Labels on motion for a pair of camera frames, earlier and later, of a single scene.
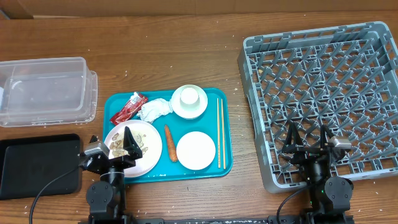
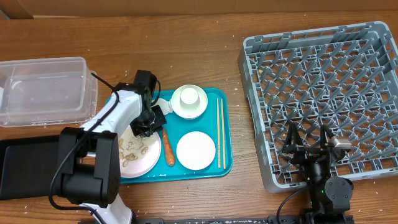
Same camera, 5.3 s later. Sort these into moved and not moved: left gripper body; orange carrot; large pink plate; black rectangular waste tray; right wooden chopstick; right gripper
Moved: left gripper body; orange carrot
Not moved: black rectangular waste tray; right gripper; large pink plate; right wooden chopstick
